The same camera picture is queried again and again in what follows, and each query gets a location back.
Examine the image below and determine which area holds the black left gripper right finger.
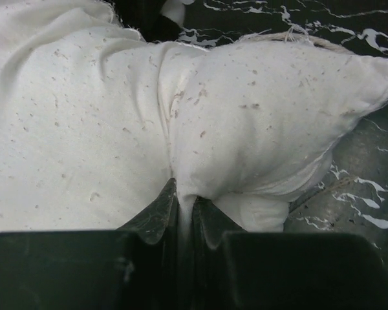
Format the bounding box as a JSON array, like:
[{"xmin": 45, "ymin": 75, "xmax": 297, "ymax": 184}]
[{"xmin": 193, "ymin": 198, "xmax": 388, "ymax": 309}]

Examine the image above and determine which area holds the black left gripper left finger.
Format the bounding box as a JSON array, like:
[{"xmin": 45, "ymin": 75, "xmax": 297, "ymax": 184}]
[{"xmin": 0, "ymin": 180, "xmax": 178, "ymax": 309}]

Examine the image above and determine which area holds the white pillow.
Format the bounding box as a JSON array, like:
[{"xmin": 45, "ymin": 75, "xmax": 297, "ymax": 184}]
[{"xmin": 0, "ymin": 1, "xmax": 388, "ymax": 232}]

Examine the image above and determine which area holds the black white striped pillowcase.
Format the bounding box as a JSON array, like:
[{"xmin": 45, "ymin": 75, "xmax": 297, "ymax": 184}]
[{"xmin": 110, "ymin": 0, "xmax": 192, "ymax": 42}]

